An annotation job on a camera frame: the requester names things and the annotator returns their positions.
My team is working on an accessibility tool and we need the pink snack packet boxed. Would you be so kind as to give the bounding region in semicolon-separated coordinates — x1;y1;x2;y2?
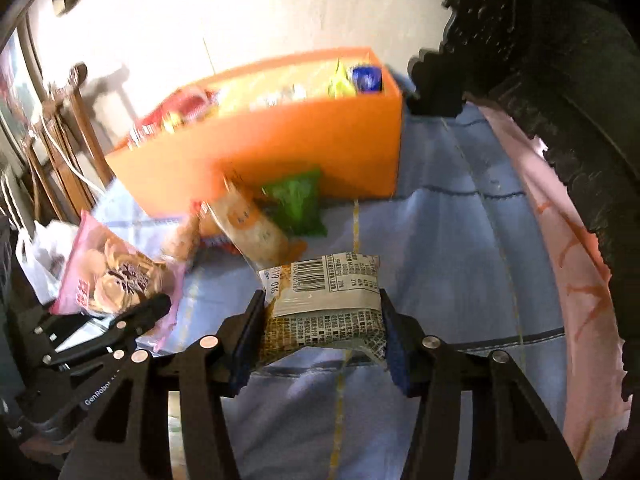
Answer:
49;210;188;353

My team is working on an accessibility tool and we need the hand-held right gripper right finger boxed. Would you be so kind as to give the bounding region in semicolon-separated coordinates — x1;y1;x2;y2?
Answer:
377;287;583;480

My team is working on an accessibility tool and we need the small orange snack packet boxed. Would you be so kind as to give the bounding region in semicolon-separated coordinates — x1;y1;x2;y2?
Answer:
160;210;206;262

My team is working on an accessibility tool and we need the orange clear snack packet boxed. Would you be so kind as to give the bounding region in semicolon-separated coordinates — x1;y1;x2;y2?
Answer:
197;180;308;273

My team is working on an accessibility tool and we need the wooden chair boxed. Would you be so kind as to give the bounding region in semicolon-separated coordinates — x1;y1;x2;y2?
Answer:
22;62;116;226

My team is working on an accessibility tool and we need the white yellow barcode snack packet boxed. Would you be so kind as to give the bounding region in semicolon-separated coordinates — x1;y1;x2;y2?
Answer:
257;251;388;373

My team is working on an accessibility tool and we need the red white snack packet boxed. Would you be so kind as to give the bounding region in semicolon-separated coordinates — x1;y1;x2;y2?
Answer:
125;112;176;153

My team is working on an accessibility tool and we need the orange storage box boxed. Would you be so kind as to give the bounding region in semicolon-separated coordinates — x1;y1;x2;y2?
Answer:
104;46;405;218

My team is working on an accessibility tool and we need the framed wall picture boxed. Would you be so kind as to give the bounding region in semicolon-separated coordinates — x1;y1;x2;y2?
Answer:
0;25;46;161

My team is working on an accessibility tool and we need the blue snack packet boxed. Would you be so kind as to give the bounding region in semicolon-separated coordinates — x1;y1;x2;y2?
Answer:
351;64;385;95

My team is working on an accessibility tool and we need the pink cloth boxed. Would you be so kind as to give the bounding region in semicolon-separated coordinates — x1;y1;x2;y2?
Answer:
480;102;631;476

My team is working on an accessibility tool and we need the yellow green snack packet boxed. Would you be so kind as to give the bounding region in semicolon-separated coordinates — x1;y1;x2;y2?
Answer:
327;59;358;98

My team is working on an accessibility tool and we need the white cable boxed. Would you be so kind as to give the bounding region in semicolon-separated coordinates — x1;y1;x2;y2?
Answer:
40;110;106;196

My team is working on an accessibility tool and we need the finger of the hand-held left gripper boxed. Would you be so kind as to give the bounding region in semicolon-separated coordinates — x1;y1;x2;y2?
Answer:
35;292;172;366

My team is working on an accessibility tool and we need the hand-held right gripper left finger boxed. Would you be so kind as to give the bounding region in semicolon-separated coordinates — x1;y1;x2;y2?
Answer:
59;289;266;480

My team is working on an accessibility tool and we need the blue bedsheet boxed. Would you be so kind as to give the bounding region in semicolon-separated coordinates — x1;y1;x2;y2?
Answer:
80;75;571;480

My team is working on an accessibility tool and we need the white plastic bag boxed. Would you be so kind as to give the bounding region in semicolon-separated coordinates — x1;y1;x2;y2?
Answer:
15;220;81;306

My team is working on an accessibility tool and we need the black carved headboard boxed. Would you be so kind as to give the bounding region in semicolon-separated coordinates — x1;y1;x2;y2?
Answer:
407;0;640;401

